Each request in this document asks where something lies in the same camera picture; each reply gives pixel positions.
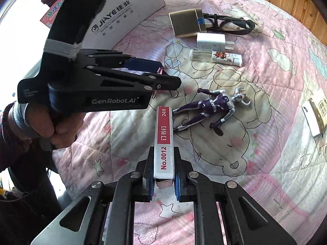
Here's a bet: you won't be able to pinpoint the small pink keychain item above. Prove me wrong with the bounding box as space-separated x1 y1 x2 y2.
151 68 168 99

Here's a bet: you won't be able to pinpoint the red white staples box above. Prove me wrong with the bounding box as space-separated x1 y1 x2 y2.
153 106 175 190

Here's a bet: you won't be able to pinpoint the black sunglasses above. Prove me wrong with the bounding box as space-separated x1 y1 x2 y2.
203 13 256 36

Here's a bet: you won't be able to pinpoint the dark sleeved left forearm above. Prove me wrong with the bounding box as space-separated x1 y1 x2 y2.
1 102 54 171

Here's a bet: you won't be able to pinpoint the person's left hand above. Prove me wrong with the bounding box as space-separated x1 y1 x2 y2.
27 104 86 149

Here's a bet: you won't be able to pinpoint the white cardboard storage box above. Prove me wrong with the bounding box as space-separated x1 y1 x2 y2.
82 0 165 50

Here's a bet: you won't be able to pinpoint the purple silver Ultraman figure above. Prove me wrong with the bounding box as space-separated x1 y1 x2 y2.
172 87 251 133

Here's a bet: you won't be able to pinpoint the gold power bank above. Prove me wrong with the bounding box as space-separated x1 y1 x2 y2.
168 8 207 38

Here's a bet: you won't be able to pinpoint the white patterned lighter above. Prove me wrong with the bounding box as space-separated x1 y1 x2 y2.
189 49 243 67

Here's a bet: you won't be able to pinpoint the pink cartoon quilt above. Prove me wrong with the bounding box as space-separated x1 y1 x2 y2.
53 0 326 244

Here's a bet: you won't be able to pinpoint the small white gold box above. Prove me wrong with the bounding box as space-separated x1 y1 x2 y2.
302 89 326 137

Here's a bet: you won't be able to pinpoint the white USB wall charger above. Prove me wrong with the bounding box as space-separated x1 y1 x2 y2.
197 33 235 52

